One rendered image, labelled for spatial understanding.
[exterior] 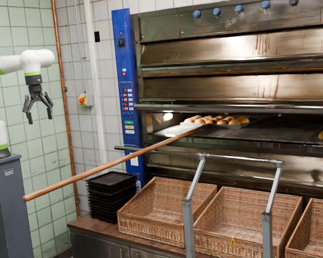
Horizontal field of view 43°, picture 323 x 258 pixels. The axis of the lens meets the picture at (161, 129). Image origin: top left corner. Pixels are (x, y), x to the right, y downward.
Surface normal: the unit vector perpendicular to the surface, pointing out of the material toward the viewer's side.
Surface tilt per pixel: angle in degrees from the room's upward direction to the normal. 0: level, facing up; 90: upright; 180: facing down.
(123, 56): 90
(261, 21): 90
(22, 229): 90
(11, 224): 90
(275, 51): 70
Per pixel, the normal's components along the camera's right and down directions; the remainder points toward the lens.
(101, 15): -0.57, 0.19
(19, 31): 0.82, 0.04
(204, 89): -0.56, -0.15
